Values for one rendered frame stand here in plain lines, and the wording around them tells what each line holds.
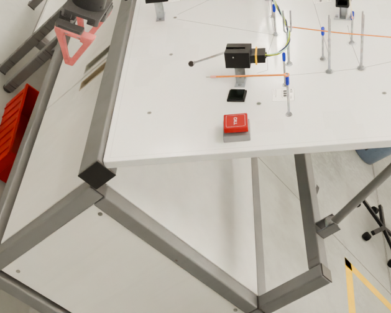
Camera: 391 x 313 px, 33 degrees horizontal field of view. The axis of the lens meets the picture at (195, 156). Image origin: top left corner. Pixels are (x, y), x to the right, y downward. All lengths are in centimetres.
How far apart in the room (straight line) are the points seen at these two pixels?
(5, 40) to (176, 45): 139
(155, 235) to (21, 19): 184
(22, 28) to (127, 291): 173
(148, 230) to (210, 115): 30
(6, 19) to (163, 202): 168
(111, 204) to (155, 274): 26
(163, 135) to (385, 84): 50
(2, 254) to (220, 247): 54
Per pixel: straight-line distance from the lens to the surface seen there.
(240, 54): 149
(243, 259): 179
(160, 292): 169
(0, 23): 306
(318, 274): 166
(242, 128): 136
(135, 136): 144
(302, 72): 157
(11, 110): 263
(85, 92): 189
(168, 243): 155
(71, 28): 113
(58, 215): 152
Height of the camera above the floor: 165
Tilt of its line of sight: 27 degrees down
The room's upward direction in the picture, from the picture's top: 55 degrees clockwise
